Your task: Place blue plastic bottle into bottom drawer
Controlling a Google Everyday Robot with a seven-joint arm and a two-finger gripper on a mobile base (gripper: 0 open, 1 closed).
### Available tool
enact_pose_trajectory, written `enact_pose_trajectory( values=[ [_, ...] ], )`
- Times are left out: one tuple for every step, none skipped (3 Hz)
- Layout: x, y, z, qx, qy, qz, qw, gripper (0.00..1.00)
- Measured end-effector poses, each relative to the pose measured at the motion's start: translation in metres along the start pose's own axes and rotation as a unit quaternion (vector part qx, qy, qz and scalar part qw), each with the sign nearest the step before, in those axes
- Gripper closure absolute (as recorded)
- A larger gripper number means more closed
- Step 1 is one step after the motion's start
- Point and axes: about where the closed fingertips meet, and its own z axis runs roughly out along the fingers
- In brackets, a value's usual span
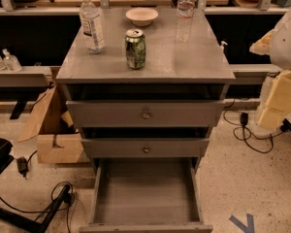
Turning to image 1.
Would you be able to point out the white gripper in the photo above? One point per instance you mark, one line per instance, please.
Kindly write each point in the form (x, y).
(287, 46)

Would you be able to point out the blue label plastic bottle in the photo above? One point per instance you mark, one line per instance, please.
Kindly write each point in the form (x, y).
(91, 26)

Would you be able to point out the small white pump bottle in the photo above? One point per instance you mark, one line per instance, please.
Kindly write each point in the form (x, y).
(223, 46)

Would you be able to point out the clear plastic water bottle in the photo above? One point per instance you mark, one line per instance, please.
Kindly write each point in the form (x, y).
(185, 14)

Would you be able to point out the grey wooden drawer cabinet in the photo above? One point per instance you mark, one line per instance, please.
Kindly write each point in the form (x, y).
(186, 72)

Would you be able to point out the grey top drawer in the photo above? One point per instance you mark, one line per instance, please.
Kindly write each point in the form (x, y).
(145, 114)

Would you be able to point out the grey open bottom drawer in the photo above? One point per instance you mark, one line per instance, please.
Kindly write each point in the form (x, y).
(146, 195)

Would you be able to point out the grey middle drawer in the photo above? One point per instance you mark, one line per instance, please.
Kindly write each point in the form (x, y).
(146, 147)

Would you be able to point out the clear sanitizer bottle right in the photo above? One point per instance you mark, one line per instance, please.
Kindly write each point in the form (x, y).
(11, 61)

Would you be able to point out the black power adapter right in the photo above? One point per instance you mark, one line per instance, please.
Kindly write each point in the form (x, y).
(244, 119)

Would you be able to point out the black power adapter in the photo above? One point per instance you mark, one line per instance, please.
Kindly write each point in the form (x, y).
(244, 119)
(22, 165)

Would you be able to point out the green soda can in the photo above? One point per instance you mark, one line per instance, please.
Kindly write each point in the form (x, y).
(135, 46)

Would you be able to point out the white paper bowl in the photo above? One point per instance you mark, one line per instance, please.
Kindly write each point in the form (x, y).
(142, 16)

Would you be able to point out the brown cardboard box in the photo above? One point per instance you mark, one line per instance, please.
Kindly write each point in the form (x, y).
(50, 123)

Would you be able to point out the black power adapter left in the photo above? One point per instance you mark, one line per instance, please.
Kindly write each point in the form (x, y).
(22, 165)

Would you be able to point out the black metal stand base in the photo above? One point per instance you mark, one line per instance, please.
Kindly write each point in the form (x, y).
(37, 221)

